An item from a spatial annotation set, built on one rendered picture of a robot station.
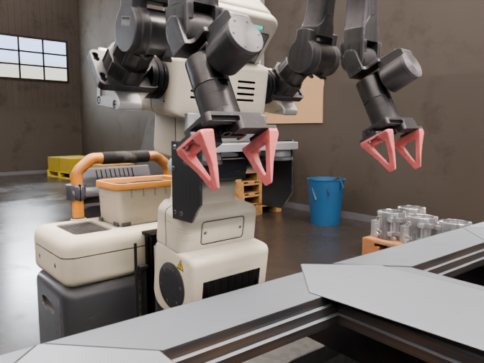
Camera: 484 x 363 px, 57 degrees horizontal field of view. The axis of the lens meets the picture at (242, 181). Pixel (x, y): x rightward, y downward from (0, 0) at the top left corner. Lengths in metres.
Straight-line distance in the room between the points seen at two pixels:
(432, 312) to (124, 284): 0.82
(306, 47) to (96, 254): 0.70
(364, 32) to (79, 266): 0.83
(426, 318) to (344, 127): 5.02
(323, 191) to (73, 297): 4.07
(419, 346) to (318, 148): 5.28
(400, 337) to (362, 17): 0.65
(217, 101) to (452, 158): 4.35
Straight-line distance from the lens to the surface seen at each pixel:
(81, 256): 1.15
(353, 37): 1.01
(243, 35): 0.62
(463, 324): 0.58
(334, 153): 5.64
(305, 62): 1.06
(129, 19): 0.80
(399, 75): 0.94
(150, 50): 0.81
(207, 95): 0.64
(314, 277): 0.68
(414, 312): 0.59
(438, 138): 4.95
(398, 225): 3.86
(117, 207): 1.23
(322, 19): 1.08
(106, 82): 0.87
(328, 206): 5.05
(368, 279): 0.69
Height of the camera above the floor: 1.07
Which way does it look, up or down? 7 degrees down
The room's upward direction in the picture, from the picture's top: straight up
